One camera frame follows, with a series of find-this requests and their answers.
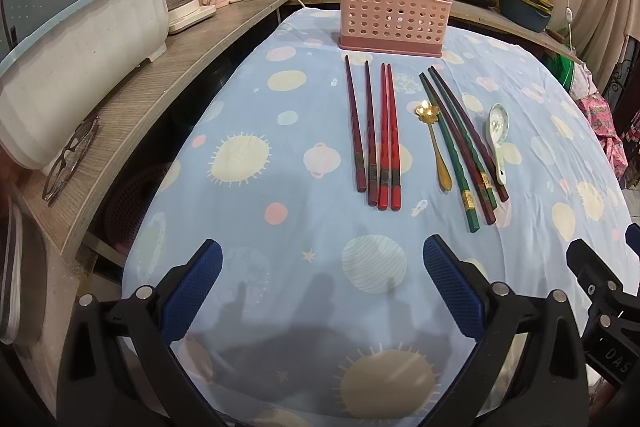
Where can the eyeglasses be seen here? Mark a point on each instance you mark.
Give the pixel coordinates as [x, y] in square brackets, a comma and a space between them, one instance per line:
[68, 160]

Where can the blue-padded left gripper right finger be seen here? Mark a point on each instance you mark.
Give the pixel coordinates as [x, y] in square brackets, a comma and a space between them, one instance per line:
[549, 386]

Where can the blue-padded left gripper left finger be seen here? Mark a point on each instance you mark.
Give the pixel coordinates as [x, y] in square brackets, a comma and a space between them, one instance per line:
[94, 383]

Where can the maroon chopstick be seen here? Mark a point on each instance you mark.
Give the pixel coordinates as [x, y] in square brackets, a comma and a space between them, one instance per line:
[471, 175]
[480, 146]

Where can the white green ceramic spoon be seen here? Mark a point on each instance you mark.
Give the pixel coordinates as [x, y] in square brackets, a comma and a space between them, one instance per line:
[498, 129]

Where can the stacked blue yellow bowls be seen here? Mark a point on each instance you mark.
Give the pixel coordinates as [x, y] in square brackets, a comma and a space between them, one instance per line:
[533, 15]

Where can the green chopstick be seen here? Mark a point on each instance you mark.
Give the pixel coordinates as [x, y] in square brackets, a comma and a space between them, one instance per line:
[486, 189]
[446, 127]

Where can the white teal dish rack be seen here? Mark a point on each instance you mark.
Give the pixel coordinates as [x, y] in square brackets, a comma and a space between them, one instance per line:
[59, 58]

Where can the blue planet-print tablecloth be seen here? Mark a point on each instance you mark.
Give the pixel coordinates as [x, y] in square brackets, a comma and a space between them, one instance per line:
[323, 313]

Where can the wooden counter shelf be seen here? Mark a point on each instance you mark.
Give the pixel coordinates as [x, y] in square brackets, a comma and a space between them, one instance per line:
[130, 110]

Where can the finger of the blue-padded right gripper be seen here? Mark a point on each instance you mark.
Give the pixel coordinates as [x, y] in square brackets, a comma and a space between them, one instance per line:
[593, 274]
[632, 238]

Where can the dark red chopstick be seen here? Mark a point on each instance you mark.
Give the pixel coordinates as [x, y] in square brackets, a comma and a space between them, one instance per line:
[360, 171]
[372, 168]

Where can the gold flower spoon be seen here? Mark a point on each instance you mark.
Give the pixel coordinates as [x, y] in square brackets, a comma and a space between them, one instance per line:
[428, 114]

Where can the bright red chopstick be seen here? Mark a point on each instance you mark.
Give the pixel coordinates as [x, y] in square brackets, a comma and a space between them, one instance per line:
[395, 170]
[384, 180]

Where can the pink floral cloth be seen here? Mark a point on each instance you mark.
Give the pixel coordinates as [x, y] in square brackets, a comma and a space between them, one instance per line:
[621, 150]

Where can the pink perforated utensil holder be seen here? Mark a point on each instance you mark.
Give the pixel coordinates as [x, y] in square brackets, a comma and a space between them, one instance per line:
[410, 27]

